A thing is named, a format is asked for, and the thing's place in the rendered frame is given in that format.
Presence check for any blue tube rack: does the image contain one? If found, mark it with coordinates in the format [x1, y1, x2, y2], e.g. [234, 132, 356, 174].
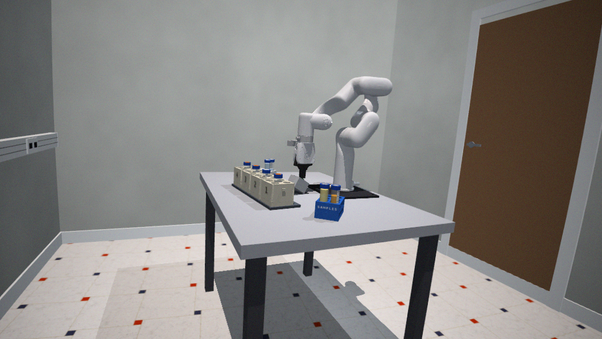
[314, 195, 345, 221]

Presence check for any beige bucket adapter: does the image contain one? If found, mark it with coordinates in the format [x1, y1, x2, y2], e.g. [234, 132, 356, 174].
[241, 170, 263, 193]
[233, 167, 253, 188]
[261, 179, 295, 207]
[250, 174, 274, 200]

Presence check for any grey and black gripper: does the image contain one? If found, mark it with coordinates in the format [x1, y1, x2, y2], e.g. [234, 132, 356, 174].
[293, 141, 315, 179]

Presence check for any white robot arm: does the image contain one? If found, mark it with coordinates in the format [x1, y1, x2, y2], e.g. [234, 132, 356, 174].
[287, 76, 393, 191]

